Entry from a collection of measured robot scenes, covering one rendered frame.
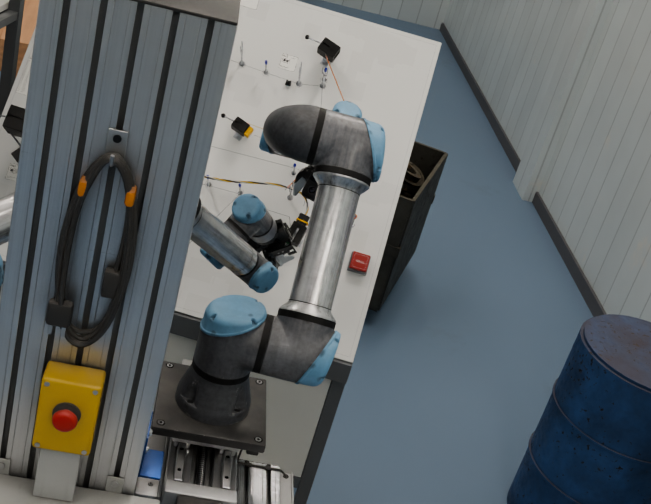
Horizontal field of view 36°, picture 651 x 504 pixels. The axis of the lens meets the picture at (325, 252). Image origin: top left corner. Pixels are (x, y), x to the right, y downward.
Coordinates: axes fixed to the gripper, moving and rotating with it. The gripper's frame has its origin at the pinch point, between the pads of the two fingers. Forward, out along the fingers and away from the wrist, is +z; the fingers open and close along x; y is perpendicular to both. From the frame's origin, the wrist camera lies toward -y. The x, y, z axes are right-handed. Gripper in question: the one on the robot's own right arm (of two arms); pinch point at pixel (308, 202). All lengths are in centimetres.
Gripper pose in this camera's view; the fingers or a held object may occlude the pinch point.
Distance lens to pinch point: 267.8
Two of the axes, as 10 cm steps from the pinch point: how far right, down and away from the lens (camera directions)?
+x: -8.7, -4.9, 0.5
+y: 4.2, -6.7, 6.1
